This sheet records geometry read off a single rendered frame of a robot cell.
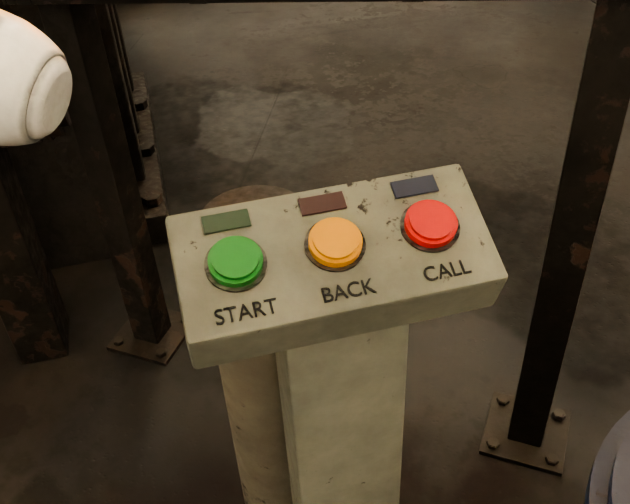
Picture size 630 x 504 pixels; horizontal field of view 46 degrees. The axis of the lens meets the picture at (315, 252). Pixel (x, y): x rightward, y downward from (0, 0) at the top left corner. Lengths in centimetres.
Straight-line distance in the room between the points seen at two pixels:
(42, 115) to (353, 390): 33
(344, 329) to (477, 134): 135
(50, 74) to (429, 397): 82
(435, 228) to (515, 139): 131
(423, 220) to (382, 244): 4
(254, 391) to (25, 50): 41
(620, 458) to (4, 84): 56
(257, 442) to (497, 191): 96
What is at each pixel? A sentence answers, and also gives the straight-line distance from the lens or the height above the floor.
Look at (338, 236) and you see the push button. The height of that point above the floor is 61.
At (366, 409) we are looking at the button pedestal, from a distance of 64.
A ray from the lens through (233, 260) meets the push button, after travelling 53.
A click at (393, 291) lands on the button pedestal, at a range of 54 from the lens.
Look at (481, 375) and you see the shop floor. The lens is 126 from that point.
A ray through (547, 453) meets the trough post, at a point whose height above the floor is 1.
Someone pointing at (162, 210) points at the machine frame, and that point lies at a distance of 153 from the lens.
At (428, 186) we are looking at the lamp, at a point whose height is 61.
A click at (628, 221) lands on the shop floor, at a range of 164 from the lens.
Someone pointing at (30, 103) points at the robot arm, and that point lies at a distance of 61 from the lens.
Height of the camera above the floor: 95
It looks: 40 degrees down
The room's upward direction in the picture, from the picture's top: 3 degrees counter-clockwise
